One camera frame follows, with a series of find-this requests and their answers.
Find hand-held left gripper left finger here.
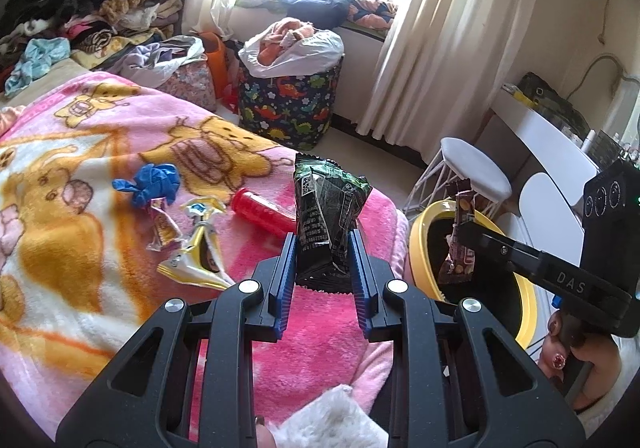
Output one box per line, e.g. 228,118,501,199
55,233,298,448

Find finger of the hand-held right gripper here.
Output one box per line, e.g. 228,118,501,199
457,220,544,279

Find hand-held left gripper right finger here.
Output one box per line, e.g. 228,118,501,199
347,230,586,448

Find brown chocolate bar wrapper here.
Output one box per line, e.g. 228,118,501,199
439,178,477,285

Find yellow-rimmed black bin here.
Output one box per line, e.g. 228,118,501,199
409,200,539,352

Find dark green snack packet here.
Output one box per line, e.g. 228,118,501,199
292,153,374,295

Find person's right forearm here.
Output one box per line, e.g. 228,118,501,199
575,373,639,437

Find person's right hand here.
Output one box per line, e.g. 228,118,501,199
538,314,626,412

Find person's left hand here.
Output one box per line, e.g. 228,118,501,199
255,416,277,448

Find white rounded furniture panel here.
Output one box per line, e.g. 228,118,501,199
500,172,589,289

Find red plastic tube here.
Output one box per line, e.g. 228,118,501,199
231,188,297,235

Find gold and silver wrapper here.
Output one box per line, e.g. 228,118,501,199
156,197,236,291

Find white stool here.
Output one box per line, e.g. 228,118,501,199
402,137,514,224

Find white desk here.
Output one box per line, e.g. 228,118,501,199
492,90,601,179

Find small clear candy wrapper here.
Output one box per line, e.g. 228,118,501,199
146,197,182,253

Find white fuzzy garment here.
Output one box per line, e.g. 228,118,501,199
267,385,391,448

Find dark patterned pouch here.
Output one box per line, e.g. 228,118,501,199
517,72,591,139

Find blue crumpled wrapper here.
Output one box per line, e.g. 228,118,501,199
112,163,181,209

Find dinosaur print laundry bin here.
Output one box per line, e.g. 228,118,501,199
237,55,344,151

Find cream curtain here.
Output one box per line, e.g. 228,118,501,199
355,0,551,164

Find pink printed blanket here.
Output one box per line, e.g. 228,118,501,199
0,70,411,445

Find pink floral bag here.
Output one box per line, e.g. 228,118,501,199
160,60,219,111

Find white plastic bag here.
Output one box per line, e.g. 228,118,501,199
238,25,346,79

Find orange bag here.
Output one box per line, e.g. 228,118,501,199
200,32,229,101

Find pink and orange clothes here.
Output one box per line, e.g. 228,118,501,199
257,18,316,64

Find pile of clothes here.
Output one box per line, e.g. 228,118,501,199
0,0,208,99

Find grey wall cable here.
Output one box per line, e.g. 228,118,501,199
581,54,627,99

